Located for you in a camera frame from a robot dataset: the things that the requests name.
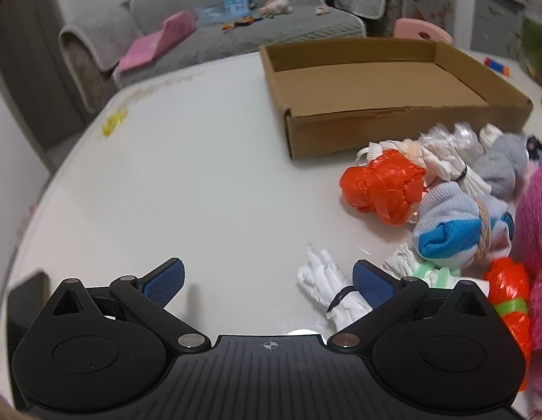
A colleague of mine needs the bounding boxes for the white desktop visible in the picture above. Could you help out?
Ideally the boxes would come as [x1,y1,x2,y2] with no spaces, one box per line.
[0,48,542,420]

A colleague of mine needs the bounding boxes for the blue toy castle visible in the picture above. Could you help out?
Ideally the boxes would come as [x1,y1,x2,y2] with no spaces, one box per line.
[196,0,256,25]

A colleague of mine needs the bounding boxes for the brown cardboard box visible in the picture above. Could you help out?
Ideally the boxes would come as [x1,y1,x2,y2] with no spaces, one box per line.
[259,37,534,160]

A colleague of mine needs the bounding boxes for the white plastic bag bundle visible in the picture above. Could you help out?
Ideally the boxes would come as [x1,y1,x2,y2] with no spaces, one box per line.
[296,245,374,331]
[417,122,493,195]

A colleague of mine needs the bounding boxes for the white bag bundle green band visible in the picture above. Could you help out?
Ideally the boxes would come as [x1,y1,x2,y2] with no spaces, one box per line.
[382,243,462,292]

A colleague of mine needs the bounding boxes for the grey sock bundle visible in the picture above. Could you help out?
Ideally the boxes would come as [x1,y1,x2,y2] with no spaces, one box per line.
[472,123,529,202]

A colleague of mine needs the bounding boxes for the pink plastic child chair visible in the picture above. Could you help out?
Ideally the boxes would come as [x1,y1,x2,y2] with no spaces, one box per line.
[394,18,453,45]

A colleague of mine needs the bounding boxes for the grey covered sofa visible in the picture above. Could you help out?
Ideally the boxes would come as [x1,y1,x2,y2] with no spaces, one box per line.
[58,0,407,114]

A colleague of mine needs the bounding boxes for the dark grey door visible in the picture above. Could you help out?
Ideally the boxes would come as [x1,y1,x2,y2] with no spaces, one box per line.
[0,0,94,147]

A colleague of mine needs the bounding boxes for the yellow plastic piece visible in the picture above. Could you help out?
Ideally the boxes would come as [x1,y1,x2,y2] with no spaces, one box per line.
[100,109,128,137]

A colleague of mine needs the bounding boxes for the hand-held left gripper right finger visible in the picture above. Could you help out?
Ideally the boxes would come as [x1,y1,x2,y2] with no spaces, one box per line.
[327,259,500,353]

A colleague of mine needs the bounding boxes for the red blue orange block toy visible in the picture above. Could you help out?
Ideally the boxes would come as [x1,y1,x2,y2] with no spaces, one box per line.
[483,57,512,77]

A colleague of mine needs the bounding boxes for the white blue sock bundle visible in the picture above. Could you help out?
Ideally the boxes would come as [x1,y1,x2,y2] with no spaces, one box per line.
[412,182,515,268]

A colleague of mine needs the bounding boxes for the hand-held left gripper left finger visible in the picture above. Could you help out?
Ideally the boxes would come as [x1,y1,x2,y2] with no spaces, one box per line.
[48,257,210,353]

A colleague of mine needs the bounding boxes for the white peach sock bundle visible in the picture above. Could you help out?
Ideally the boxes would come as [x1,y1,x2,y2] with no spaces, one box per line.
[356,138,429,171]

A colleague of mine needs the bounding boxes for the white pink plush toy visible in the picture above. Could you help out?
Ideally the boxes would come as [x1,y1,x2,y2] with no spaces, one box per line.
[259,0,293,17]

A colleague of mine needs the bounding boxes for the orange plastic bag bundle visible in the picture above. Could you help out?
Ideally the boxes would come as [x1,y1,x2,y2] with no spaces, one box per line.
[340,149,427,227]

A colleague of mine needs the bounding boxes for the orange bag bundle green band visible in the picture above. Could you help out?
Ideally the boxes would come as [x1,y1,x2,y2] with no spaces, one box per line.
[483,257,534,392]

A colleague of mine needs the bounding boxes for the green bag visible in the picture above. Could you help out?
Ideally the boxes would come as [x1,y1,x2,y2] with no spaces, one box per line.
[520,9,542,88]

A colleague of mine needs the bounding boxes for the pink fuzzy sock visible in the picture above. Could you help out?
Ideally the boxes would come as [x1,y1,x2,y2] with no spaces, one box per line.
[514,166,542,416]

